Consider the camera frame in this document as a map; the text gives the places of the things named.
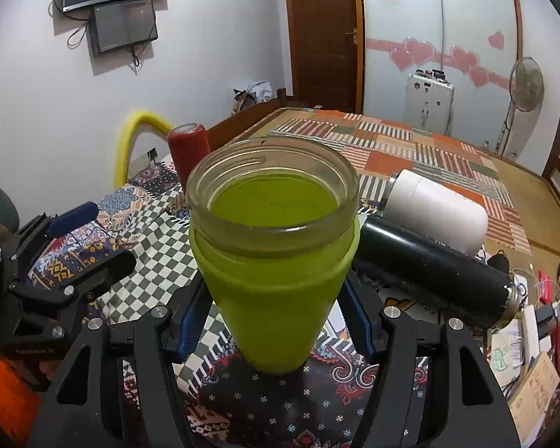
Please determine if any green glass bottle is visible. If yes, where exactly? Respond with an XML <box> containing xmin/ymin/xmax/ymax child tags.
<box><xmin>185</xmin><ymin>137</ymin><xmax>360</xmax><ymax>375</ymax></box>

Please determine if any red cylindrical cup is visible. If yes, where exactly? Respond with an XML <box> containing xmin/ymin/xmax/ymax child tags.
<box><xmin>167</xmin><ymin>124</ymin><xmax>210</xmax><ymax>191</ymax></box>

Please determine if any patchwork patterned bed cover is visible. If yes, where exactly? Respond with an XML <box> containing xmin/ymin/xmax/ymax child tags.
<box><xmin>25</xmin><ymin>106</ymin><xmax>533</xmax><ymax>448</ymax></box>

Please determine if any black thermos bottle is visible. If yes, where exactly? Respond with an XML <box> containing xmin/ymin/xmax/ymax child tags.
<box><xmin>353</xmin><ymin>215</ymin><xmax>523</xmax><ymax>329</ymax></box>

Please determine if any yellow foam tube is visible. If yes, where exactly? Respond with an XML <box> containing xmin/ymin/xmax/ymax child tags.
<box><xmin>113</xmin><ymin>110</ymin><xmax>173</xmax><ymax>189</ymax></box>

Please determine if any white thermos bottle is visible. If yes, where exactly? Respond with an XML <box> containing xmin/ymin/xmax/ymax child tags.
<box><xmin>380</xmin><ymin>170</ymin><xmax>489</xmax><ymax>257</ymax></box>

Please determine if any pile of clothes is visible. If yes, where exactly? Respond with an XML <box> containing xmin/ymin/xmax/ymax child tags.
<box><xmin>231</xmin><ymin>80</ymin><xmax>274</xmax><ymax>114</ymax></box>

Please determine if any white appliance cabinet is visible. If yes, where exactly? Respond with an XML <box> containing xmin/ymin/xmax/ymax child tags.
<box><xmin>404</xmin><ymin>69</ymin><xmax>455</xmax><ymax>136</ymax></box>

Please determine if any standing electric fan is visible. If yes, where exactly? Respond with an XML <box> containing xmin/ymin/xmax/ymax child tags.
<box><xmin>495</xmin><ymin>57</ymin><xmax>545</xmax><ymax>160</ymax></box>

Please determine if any brown wooden door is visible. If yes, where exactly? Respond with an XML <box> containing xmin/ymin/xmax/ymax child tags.
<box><xmin>286</xmin><ymin>0</ymin><xmax>365</xmax><ymax>112</ymax></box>

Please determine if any frosted sliding wardrobe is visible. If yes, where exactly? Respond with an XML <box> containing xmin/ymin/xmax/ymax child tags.
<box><xmin>363</xmin><ymin>0</ymin><xmax>518</xmax><ymax>149</ymax></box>

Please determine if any wall power socket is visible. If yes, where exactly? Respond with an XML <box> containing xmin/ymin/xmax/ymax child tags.
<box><xmin>127</xmin><ymin>148</ymin><xmax>158</xmax><ymax>178</ymax></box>

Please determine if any small black wall monitor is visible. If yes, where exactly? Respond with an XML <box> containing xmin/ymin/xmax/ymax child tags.
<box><xmin>88</xmin><ymin>0</ymin><xmax>159</xmax><ymax>58</ymax></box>

